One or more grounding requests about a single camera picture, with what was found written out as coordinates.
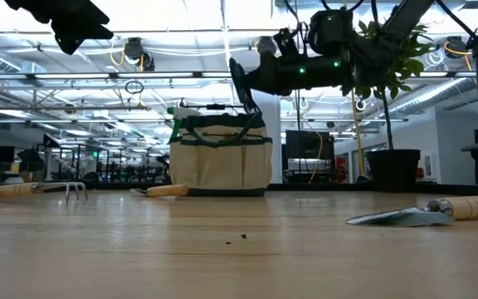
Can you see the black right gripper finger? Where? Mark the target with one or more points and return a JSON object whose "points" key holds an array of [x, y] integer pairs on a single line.
{"points": [[239, 79]]}

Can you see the black background workstation frames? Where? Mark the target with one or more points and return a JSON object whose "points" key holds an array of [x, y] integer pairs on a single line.
{"points": [[77, 166]]}

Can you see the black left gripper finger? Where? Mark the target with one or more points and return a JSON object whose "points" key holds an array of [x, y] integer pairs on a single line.
{"points": [[79, 29]]}

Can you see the green leafy plant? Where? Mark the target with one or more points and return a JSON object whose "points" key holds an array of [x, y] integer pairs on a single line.
{"points": [[409, 66]]}

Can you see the white wall picture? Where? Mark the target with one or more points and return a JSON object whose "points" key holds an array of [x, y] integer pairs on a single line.
{"points": [[428, 166]]}

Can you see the black aluminium table frame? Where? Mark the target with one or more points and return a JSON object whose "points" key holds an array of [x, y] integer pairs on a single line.
{"points": [[326, 187]]}

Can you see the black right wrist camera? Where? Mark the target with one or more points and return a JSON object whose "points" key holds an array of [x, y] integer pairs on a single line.
{"points": [[286, 45]]}

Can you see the black plant pot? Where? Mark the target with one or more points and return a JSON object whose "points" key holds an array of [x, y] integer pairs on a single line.
{"points": [[392, 170]]}

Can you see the cream gardening bag green trim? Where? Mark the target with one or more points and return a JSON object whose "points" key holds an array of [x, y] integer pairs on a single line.
{"points": [[222, 166]]}

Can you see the green spray bottle white trigger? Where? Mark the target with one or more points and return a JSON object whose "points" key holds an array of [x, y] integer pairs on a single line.
{"points": [[181, 112]]}

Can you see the red background cabinet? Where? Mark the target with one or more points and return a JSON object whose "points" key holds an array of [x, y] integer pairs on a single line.
{"points": [[340, 166]]}

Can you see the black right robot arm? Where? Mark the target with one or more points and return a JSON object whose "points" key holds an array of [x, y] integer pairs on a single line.
{"points": [[330, 33]]}

